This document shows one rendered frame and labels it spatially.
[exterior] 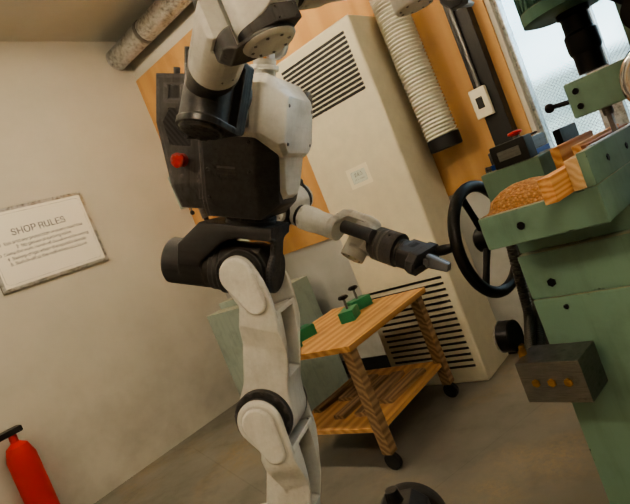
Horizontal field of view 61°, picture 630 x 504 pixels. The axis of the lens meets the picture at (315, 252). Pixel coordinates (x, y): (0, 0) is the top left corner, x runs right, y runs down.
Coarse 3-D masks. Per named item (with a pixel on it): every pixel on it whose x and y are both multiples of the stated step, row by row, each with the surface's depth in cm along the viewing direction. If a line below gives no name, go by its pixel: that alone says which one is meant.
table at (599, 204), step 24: (624, 168) 89; (576, 192) 83; (600, 192) 81; (624, 192) 87; (504, 216) 92; (528, 216) 89; (552, 216) 86; (576, 216) 84; (600, 216) 81; (504, 240) 94; (528, 240) 91
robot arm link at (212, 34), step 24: (216, 0) 74; (216, 24) 74; (288, 24) 71; (192, 48) 81; (216, 48) 75; (240, 48) 72; (264, 48) 74; (192, 72) 87; (216, 72) 83; (240, 72) 87
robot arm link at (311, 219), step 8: (304, 192) 154; (296, 200) 151; (304, 200) 154; (296, 208) 152; (304, 208) 150; (312, 208) 150; (288, 216) 151; (296, 216) 151; (304, 216) 149; (312, 216) 148; (320, 216) 147; (328, 216) 146; (296, 224) 152; (304, 224) 149; (312, 224) 148; (320, 224) 146; (312, 232) 151; (320, 232) 147
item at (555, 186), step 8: (560, 168) 84; (544, 176) 82; (552, 176) 79; (560, 176) 81; (568, 176) 83; (544, 184) 79; (552, 184) 79; (560, 184) 80; (568, 184) 82; (544, 192) 80; (552, 192) 79; (560, 192) 80; (568, 192) 82; (544, 200) 80; (552, 200) 79; (560, 200) 79
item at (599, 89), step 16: (576, 80) 102; (592, 80) 100; (608, 80) 98; (576, 96) 103; (592, 96) 101; (608, 96) 99; (624, 96) 97; (576, 112) 104; (592, 112) 102; (608, 112) 102
